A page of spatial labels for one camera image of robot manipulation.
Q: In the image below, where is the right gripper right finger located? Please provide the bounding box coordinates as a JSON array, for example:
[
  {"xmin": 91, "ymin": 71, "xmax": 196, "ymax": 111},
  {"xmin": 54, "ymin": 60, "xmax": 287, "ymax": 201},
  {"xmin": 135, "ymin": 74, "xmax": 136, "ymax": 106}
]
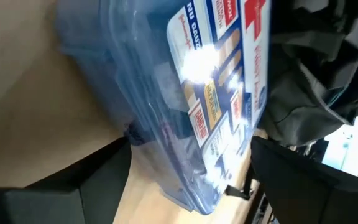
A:
[{"xmin": 250, "ymin": 136, "xmax": 358, "ymax": 224}]

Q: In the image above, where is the black backpack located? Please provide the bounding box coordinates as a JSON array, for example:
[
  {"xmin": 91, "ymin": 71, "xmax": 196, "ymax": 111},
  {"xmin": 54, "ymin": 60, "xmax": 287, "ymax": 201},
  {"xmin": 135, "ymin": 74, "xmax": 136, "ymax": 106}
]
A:
[{"xmin": 224, "ymin": 0, "xmax": 358, "ymax": 200}]

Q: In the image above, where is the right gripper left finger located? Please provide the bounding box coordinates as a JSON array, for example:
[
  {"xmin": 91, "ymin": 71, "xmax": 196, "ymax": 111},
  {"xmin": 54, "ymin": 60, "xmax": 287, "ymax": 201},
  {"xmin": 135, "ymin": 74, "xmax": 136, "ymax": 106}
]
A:
[{"xmin": 0, "ymin": 136, "xmax": 132, "ymax": 224}]

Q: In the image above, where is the blue first aid kit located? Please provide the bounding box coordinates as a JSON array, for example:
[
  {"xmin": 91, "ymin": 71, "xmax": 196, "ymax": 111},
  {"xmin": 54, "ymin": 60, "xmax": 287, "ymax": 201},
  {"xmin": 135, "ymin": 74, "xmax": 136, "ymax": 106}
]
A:
[{"xmin": 55, "ymin": 0, "xmax": 272, "ymax": 216}]

